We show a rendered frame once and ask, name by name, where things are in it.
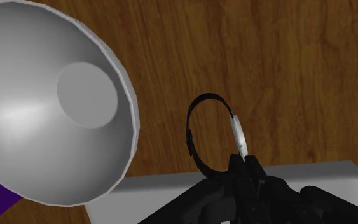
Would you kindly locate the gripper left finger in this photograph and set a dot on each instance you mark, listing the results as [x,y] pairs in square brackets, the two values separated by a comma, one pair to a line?
[209,198]

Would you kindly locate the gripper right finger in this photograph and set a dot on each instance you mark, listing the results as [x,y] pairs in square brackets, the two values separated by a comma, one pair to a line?
[278,198]

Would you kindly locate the white flat box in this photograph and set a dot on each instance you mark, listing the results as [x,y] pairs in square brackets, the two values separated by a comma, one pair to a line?
[141,198]

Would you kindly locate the large grey bowl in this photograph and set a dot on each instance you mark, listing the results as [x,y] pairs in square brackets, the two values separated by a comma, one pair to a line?
[42,118]

